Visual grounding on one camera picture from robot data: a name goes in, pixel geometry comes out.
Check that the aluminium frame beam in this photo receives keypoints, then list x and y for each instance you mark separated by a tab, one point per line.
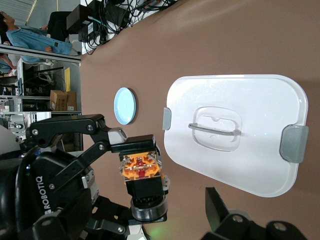
50	55

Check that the orange and black switch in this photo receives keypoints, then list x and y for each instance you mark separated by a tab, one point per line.
145	192

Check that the light blue round plate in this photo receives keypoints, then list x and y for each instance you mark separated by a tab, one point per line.
125	106

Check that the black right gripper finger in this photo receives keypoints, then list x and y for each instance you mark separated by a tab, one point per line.
217	217

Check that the person in blue shirt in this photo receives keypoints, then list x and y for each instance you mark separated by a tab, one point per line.
30	40

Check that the brown cardboard box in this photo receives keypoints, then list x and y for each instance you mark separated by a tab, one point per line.
71	100
58	100

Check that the white lidded storage box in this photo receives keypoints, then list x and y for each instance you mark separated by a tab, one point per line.
225	170

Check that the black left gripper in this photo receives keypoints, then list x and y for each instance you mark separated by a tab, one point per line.
37	200

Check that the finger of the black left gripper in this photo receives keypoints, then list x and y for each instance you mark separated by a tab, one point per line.
75	125

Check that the brown table mat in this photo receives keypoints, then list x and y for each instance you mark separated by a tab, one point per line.
225	37

